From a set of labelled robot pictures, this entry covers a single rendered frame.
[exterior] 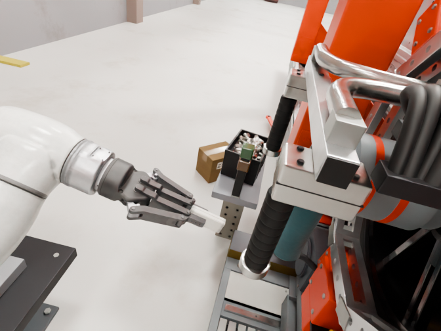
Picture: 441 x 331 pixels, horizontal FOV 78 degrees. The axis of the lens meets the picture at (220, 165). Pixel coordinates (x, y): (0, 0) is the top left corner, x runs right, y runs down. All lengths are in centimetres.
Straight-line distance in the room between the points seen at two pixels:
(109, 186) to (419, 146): 43
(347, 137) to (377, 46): 58
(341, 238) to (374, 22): 53
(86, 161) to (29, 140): 9
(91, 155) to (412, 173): 45
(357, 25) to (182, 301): 110
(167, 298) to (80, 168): 83
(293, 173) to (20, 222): 42
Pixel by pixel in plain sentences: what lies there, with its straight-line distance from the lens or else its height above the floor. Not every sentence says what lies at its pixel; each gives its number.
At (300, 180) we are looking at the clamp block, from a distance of 29.
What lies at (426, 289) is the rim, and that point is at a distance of 63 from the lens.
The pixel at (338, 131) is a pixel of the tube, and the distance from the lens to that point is 27.
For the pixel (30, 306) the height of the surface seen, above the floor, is 30.
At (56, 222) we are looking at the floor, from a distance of 154.
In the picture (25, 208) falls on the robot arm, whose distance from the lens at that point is 53.
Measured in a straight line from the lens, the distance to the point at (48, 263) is 101.
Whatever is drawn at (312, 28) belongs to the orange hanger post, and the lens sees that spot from 276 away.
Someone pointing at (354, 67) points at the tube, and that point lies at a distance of 49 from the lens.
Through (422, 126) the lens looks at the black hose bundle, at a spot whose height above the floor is 102.
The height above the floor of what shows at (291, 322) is 15.
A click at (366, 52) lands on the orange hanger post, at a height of 99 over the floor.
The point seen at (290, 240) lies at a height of 56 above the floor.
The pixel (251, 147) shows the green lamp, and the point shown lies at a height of 66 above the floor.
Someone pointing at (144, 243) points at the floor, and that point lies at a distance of 138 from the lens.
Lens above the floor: 109
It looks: 35 degrees down
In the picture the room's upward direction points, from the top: 12 degrees clockwise
